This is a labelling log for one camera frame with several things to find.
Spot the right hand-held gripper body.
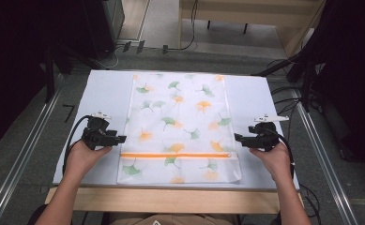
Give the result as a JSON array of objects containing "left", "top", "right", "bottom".
[{"left": 248, "top": 113, "right": 290, "bottom": 153}]

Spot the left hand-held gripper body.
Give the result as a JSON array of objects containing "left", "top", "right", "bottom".
[{"left": 81, "top": 111, "right": 119, "bottom": 151}]

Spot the leaf print mesh laundry bag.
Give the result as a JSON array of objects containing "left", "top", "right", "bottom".
[{"left": 116, "top": 72, "right": 243, "bottom": 186}]

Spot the person's right hand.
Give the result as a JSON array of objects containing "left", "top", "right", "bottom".
[{"left": 249, "top": 142, "right": 292, "bottom": 184}]

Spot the person's left hand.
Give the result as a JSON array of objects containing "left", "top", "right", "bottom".
[{"left": 65, "top": 140, "right": 113, "bottom": 181}]

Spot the wooden table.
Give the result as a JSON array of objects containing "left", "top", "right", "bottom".
[{"left": 44, "top": 186, "right": 304, "bottom": 216}]

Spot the black curtain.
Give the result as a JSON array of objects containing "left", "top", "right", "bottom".
[
  {"left": 0, "top": 0, "right": 117, "bottom": 153},
  {"left": 296, "top": 0, "right": 365, "bottom": 173}
]

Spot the light wooden bench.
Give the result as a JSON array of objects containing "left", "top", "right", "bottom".
[{"left": 178, "top": 0, "right": 327, "bottom": 59}]

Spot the left hand-held gripper black cable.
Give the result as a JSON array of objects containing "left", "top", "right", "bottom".
[{"left": 62, "top": 114, "right": 92, "bottom": 176}]

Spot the hand-held gripper black cable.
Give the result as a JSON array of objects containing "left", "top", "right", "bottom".
[
  {"left": 62, "top": 114, "right": 92, "bottom": 176},
  {"left": 266, "top": 127, "right": 297, "bottom": 181}
]

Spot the right hand-held gripper black cable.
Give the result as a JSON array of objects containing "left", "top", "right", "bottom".
[{"left": 266, "top": 127, "right": 297, "bottom": 181}]

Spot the bundle of black floor cables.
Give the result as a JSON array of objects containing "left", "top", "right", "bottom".
[{"left": 266, "top": 58, "right": 327, "bottom": 126}]

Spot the metal floor rail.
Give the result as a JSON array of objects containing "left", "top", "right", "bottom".
[
  {"left": 291, "top": 88, "right": 361, "bottom": 225},
  {"left": 0, "top": 74, "right": 69, "bottom": 225}
]

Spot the thin black hanging cable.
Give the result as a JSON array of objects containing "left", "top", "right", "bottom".
[{"left": 167, "top": 0, "right": 200, "bottom": 53}]

